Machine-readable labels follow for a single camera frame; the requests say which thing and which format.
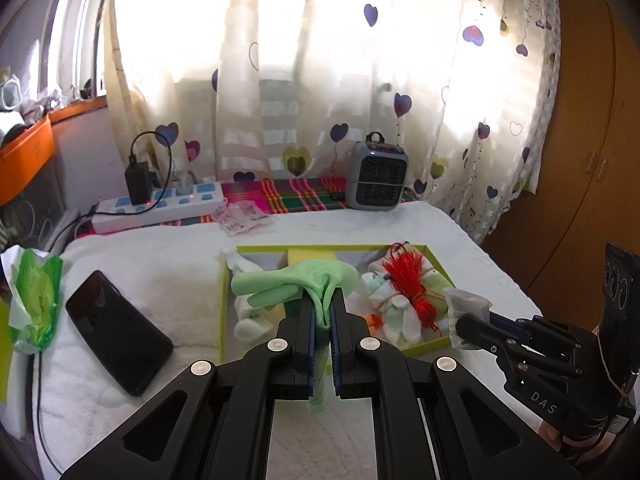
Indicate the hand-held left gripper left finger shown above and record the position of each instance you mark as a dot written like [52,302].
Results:
[300,340]

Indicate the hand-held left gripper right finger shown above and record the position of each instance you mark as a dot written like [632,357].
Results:
[345,345]

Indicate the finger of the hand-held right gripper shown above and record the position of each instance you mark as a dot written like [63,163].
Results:
[505,321]
[480,332]

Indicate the clear plastic bag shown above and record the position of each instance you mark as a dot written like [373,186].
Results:
[465,305]

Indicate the banded pale sock bundle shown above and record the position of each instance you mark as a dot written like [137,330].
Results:
[395,325]

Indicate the yellow green scouring sponge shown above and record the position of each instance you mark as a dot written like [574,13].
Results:
[310,255]

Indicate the lime green cardboard box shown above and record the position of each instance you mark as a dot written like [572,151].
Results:
[272,258]

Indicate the person's right hand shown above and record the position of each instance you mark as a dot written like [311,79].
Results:
[552,432]

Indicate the small clear packets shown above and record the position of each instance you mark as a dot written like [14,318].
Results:
[240,216]

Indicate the plaid cloth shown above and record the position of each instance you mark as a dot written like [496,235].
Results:
[295,195]

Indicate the grey space heater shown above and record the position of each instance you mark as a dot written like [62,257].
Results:
[377,175]

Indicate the black smartphone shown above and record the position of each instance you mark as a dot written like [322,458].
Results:
[117,330]

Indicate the white blue power strip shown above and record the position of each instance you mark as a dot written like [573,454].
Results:
[170,205]

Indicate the wooden wardrobe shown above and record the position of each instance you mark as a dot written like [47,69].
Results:
[590,135]

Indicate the black charger adapter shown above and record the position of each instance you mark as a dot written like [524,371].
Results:
[137,182]

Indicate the green tissue pack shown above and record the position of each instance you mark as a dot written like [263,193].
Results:
[35,300]

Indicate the heart print curtain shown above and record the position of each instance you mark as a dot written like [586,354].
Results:
[325,60]

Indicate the lime green striped box lid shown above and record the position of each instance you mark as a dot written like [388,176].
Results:
[4,360]

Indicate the orange shelf bin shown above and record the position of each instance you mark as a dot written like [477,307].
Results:
[25,155]

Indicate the white plastic bag clutter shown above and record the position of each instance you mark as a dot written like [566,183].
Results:
[20,105]

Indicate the window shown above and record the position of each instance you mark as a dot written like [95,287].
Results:
[80,25]

